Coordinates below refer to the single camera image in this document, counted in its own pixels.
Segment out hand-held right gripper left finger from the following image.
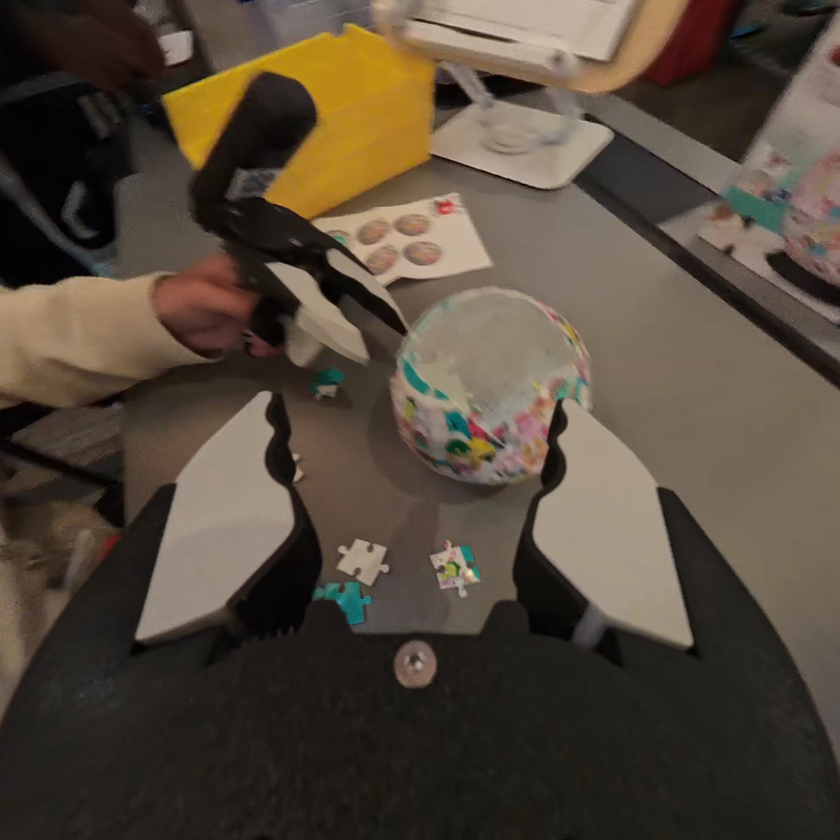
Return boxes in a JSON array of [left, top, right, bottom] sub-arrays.
[[134, 392, 324, 645]]

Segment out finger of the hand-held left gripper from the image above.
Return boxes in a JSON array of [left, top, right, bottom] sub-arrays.
[[264, 262, 373, 368], [322, 245, 411, 337]]

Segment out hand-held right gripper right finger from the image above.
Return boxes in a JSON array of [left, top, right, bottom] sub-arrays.
[[514, 398, 697, 652]]

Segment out colourful puzzle ball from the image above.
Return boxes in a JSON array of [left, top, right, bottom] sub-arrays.
[[389, 286, 593, 487]]

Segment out person's left forearm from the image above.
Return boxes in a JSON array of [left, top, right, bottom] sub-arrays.
[[0, 272, 227, 411]]

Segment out teal and white puzzle piece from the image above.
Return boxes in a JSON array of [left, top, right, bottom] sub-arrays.
[[308, 366, 347, 403]]

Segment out paper sheet with ball pictures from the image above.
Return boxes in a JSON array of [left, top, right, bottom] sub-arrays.
[[308, 192, 494, 288]]

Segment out colourful puzzle piece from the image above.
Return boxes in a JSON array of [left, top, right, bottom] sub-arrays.
[[429, 540, 484, 599]]

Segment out puzzle box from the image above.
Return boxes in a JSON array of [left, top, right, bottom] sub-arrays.
[[696, 36, 840, 324]]

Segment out person's left hand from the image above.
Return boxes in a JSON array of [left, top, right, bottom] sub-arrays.
[[151, 252, 293, 361]]

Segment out yellow plastic bin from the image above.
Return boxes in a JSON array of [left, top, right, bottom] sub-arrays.
[[161, 23, 437, 222]]

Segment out instruction sheet on stand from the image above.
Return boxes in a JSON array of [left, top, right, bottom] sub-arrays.
[[369, 0, 691, 193]]

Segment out person's beige trousers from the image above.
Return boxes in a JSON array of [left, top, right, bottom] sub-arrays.
[[0, 505, 122, 710]]

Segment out printed instruction sheet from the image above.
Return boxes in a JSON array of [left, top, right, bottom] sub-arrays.
[[410, 0, 641, 63]]

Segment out red seat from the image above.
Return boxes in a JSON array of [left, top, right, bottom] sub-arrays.
[[643, 0, 742, 88]]

